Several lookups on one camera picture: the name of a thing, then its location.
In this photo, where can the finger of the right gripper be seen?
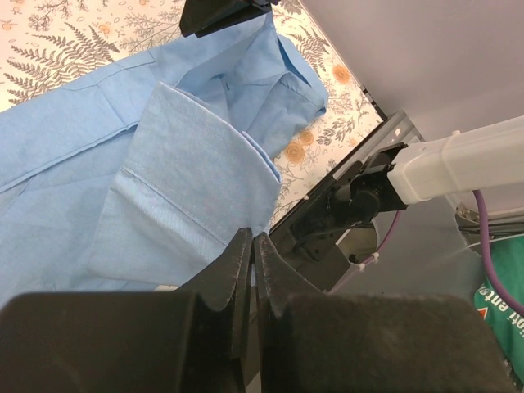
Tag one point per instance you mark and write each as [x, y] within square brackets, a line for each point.
[204, 17]

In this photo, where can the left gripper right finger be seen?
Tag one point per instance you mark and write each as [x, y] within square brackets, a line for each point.
[314, 342]

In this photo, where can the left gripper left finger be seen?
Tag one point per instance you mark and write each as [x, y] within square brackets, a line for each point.
[192, 339]

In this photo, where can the light blue long sleeve shirt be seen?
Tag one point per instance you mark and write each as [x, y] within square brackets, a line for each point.
[139, 173]

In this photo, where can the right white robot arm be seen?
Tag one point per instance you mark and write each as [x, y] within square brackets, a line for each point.
[392, 178]

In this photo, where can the floral table mat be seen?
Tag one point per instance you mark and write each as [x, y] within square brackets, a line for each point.
[45, 44]

